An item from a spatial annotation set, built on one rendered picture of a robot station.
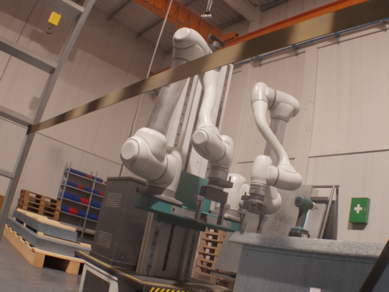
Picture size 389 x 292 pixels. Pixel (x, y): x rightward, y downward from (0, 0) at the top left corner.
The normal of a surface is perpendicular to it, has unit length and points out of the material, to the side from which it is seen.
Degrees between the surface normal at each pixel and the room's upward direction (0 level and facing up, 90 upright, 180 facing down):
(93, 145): 90
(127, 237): 90
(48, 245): 90
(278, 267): 90
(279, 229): 78
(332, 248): 68
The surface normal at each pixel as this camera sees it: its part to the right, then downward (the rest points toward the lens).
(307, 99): -0.73, -0.33
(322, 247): -0.57, -0.67
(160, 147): 0.81, 0.11
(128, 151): -0.45, -0.25
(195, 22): 0.65, -0.09
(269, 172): 0.36, -0.22
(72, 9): -0.20, 0.94
